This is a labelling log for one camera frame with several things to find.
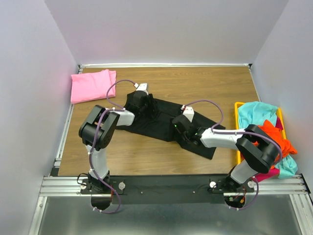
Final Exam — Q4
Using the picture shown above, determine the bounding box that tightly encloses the black t-shirt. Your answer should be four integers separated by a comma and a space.
117, 98, 216, 159

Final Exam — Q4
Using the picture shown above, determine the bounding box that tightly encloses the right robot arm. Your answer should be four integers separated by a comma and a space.
172, 115, 283, 192

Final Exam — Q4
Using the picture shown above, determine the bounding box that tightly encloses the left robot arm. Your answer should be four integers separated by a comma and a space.
78, 91, 157, 193

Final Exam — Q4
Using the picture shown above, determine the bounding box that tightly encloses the yellow plastic bin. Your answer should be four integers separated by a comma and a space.
234, 102, 287, 164

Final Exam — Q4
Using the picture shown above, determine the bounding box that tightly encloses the folded pink t-shirt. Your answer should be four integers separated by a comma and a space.
70, 69, 116, 104

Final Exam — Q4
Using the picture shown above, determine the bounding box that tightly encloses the teal t-shirt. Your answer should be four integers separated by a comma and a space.
238, 101, 298, 179

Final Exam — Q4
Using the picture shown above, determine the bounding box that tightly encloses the orange t-shirt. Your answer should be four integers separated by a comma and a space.
258, 118, 297, 172

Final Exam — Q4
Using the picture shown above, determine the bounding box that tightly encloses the magenta t-shirt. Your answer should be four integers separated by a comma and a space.
255, 118, 285, 182

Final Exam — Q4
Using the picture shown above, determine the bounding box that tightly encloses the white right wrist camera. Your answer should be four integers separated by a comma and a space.
181, 105, 194, 122

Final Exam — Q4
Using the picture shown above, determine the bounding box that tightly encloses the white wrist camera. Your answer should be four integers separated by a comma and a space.
181, 105, 194, 122
134, 83, 149, 95

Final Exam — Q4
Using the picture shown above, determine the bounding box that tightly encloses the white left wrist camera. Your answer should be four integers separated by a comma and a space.
134, 83, 149, 95

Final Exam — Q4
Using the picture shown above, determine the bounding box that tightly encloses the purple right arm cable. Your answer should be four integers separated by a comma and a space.
183, 99, 283, 167

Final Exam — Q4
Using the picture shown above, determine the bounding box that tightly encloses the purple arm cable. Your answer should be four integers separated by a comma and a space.
88, 79, 136, 177
183, 99, 283, 167

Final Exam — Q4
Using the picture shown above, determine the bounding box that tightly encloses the black mounting base plate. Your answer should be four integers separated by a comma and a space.
77, 174, 254, 210

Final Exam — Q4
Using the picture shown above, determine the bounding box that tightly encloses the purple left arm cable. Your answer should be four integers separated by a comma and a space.
88, 79, 136, 177

